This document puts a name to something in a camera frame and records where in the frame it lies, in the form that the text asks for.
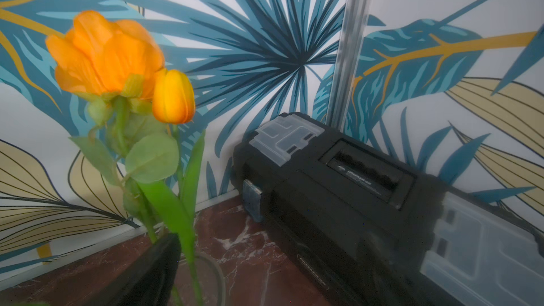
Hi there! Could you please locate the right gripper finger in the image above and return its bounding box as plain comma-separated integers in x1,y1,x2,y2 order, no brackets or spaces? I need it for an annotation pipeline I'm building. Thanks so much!
86,234,181,306

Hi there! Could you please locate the orange tulip bud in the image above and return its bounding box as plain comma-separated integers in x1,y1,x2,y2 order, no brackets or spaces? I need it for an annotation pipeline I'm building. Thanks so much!
126,69,205,305

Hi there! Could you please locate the clear glass vase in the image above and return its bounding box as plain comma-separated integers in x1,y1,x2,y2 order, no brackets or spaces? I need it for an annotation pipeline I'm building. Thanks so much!
167,252,229,306

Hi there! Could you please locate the black plastic toolbox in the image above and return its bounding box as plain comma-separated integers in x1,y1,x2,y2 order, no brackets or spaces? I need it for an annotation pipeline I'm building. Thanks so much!
233,113,543,305

